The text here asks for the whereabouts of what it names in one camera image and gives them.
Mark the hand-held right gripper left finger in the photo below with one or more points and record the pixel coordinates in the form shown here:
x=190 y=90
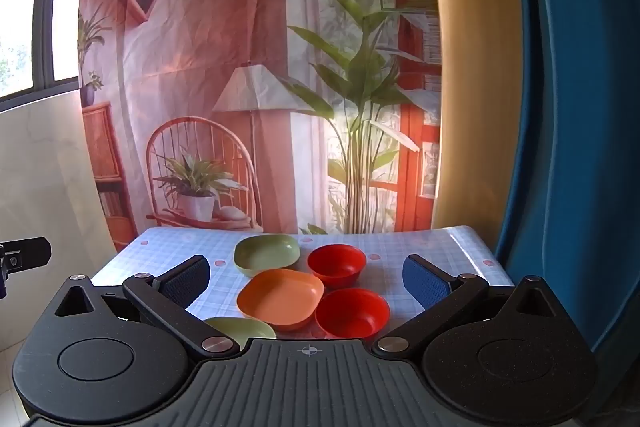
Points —
x=186 y=283

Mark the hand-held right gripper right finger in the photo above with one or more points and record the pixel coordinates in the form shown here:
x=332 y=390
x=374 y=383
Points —
x=425 y=284

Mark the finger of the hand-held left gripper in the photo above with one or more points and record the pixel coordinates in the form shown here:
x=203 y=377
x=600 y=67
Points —
x=30 y=253

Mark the green square plate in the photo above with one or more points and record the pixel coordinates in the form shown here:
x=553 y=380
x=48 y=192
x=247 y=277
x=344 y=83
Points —
x=239 y=329
x=266 y=252

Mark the red bowl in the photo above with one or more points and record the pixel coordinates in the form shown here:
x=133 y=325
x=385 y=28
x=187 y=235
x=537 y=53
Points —
x=336 y=263
x=352 y=313

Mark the orange square plate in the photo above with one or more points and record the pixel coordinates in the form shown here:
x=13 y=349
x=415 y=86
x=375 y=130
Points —
x=280 y=297

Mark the blue checked tablecloth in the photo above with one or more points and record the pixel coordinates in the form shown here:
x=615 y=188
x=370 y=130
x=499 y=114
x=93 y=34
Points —
x=150 y=257

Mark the yellow curtain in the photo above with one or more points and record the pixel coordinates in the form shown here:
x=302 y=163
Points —
x=475 y=57

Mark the blue curtain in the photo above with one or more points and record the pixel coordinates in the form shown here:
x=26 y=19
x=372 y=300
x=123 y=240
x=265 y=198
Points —
x=580 y=107

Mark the dark window frame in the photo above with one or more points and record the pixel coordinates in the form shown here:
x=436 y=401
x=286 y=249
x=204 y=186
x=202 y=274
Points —
x=44 y=7

